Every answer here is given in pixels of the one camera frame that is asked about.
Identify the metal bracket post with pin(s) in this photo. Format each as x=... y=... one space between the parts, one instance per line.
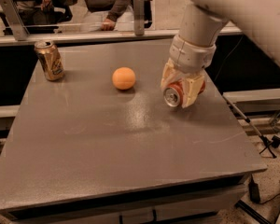
x=15 y=23
x=138 y=10

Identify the metal rail behind table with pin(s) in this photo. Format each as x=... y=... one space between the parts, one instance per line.
x=94 y=37

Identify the left metal bracket post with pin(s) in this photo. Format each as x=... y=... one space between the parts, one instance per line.
x=15 y=23

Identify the gold soda can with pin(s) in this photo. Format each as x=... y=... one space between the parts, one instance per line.
x=50 y=59

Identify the red coke can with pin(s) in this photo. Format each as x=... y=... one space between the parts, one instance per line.
x=173 y=94

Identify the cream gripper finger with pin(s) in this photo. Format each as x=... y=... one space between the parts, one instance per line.
x=170 y=74
x=192 y=85

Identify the black power adapter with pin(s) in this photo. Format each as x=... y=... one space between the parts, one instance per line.
x=253 y=191

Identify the middle metal bracket post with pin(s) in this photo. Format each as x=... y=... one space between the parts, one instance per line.
x=138 y=10

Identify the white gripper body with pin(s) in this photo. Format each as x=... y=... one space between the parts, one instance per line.
x=191 y=56

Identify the seated person at left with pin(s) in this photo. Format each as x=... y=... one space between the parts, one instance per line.
x=42 y=16

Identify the orange fruit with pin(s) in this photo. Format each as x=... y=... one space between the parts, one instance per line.
x=123 y=78

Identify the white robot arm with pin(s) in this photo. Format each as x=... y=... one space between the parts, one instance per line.
x=259 y=20

